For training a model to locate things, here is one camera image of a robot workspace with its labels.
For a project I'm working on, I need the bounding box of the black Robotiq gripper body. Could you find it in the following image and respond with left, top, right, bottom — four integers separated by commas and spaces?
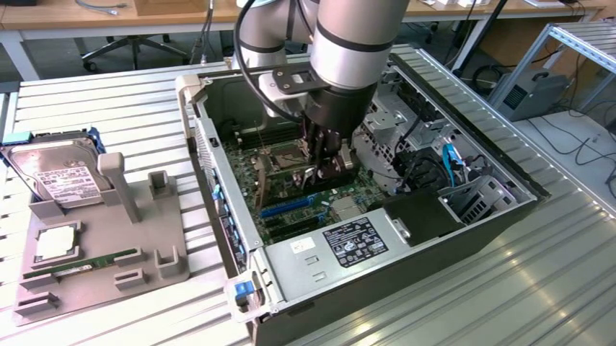
301, 83, 381, 137

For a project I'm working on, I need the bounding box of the graphics card with metal bracket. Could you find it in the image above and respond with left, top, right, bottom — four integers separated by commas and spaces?
253, 154, 361, 214

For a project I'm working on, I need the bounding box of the CPU socket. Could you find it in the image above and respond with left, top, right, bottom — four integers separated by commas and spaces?
263, 144, 309, 173

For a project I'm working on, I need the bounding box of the silver metal drive cage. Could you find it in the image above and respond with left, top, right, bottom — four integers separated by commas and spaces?
353, 59, 464, 191

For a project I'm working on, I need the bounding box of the thin metal locking lever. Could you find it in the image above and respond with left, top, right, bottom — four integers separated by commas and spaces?
253, 121, 271, 156

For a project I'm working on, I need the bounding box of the silver chipset heatsink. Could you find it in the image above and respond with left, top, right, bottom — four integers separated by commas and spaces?
332, 198, 364, 221

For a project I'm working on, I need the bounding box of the blue expansion slot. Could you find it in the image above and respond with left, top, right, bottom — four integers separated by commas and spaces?
261, 199, 313, 218

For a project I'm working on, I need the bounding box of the green motherboard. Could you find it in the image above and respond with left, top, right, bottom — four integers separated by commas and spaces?
219, 117, 390, 246

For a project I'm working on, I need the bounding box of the black expansion slot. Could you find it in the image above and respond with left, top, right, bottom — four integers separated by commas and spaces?
265, 215, 322, 235
267, 223, 325, 243

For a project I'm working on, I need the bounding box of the black plastic air shroud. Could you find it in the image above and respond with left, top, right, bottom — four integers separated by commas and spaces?
368, 189, 467, 248

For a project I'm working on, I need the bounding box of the black office chair base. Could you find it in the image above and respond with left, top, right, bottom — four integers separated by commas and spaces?
79, 34, 191, 71
408, 21, 439, 44

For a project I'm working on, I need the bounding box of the silver power supply unit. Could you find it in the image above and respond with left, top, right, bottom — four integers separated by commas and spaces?
259, 208, 422, 303

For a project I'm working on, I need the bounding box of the silver disk bay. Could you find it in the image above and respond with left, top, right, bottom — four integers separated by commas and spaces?
439, 175, 521, 226

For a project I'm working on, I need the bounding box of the black stand pole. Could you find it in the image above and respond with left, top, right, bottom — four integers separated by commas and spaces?
452, 0, 511, 77

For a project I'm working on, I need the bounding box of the open black PC case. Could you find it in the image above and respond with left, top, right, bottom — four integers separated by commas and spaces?
174, 53, 552, 346

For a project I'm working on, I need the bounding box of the brown cardboard box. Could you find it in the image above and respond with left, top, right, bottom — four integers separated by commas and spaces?
137, 0, 206, 17

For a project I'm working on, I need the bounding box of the grey parts rack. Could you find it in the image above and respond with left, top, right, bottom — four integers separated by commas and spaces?
12, 151, 193, 328

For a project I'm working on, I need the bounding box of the silver hard disk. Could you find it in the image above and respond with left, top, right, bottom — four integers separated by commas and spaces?
0, 138, 115, 210

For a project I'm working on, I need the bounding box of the green RAM stick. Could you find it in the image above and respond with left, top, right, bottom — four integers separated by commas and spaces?
22, 248, 139, 281

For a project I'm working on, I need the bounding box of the silver CPU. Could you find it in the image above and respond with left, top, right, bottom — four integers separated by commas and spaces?
32, 226, 79, 265

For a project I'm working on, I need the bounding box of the blue disk caddy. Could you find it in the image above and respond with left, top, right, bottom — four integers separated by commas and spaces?
0, 125, 108, 170

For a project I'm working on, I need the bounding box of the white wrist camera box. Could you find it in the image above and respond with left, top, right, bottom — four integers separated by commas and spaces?
257, 66, 333, 118

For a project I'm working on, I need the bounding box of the black power cable bundle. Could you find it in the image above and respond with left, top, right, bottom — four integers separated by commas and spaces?
390, 146, 452, 192

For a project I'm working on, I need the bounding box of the blue SATA wire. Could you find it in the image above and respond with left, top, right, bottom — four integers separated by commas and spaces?
440, 142, 467, 190

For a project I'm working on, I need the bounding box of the dark camera cable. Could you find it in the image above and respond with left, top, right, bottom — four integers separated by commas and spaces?
234, 0, 309, 124

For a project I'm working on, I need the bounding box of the wooden desk white frame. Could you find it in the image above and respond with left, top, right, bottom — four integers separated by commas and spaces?
404, 0, 608, 71
0, 0, 239, 82

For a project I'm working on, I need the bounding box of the grey hanging cable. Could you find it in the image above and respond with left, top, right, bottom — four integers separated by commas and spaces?
195, 0, 217, 65

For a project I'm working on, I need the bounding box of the grey control box with handle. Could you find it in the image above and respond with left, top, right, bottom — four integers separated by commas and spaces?
488, 68, 572, 122

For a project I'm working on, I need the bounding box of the aluminium profile frame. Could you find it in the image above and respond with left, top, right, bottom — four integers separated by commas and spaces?
491, 21, 616, 109

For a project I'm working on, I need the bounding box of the grey network cable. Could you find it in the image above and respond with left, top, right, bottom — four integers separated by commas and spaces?
75, 0, 130, 16

